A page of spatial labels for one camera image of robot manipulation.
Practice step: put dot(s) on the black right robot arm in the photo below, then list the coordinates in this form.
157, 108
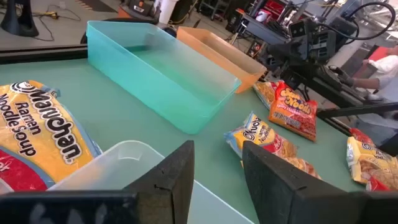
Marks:
326, 84

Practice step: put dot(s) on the black stand base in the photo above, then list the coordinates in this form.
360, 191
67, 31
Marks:
18, 21

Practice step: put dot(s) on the white cylindrical container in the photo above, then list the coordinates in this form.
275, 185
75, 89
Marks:
168, 9

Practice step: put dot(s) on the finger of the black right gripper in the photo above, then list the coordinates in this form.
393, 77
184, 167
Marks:
297, 77
280, 57

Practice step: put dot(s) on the teal plastic bin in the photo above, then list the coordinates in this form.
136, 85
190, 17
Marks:
161, 87

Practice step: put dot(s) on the clear plastic bin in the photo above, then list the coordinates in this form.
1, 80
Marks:
124, 165

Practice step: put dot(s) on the orange spicy Maruchan noodle pack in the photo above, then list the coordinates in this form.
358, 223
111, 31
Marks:
360, 136
292, 115
376, 185

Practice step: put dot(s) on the grey desk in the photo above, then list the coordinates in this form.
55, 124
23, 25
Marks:
258, 31

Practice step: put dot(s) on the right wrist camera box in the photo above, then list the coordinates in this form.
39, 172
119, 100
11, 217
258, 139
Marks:
297, 28

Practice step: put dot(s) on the red and white object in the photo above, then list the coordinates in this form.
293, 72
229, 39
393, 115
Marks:
263, 15

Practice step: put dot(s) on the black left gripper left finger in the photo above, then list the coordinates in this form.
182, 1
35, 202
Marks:
168, 186

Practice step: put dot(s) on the orange plastic bin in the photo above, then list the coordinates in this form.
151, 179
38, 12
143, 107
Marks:
217, 53

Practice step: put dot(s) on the blue-edged Maruchan noodle pack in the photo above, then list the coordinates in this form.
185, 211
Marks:
40, 133
261, 133

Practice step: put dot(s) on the yellow creamy chicken noodle pack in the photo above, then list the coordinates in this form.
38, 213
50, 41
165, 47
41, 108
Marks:
264, 93
370, 161

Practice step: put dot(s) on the person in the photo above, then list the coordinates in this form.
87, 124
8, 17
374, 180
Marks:
387, 67

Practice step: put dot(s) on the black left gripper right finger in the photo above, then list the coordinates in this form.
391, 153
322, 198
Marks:
280, 193

